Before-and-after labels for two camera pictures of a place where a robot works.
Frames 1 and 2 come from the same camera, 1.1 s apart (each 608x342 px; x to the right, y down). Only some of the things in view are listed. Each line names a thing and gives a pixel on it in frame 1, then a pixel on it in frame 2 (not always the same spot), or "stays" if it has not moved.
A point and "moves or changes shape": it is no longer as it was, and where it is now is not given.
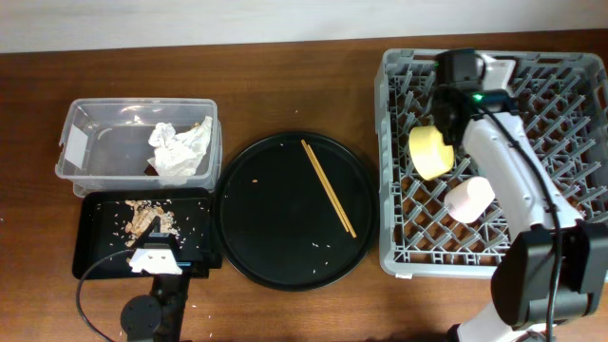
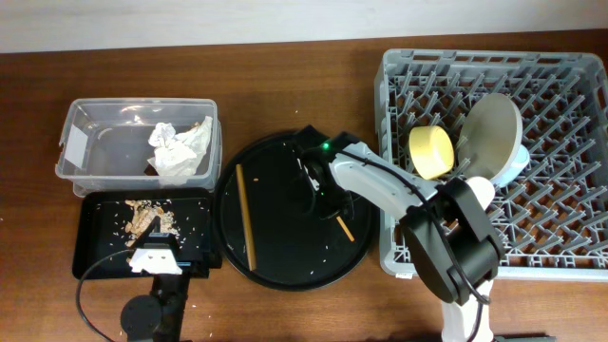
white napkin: [178, 153] stays
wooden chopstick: [331, 189] moves or changes shape
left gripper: [200, 269] stays
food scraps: [142, 214] stays
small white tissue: [161, 135] stays
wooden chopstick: [316, 169] moves or changes shape
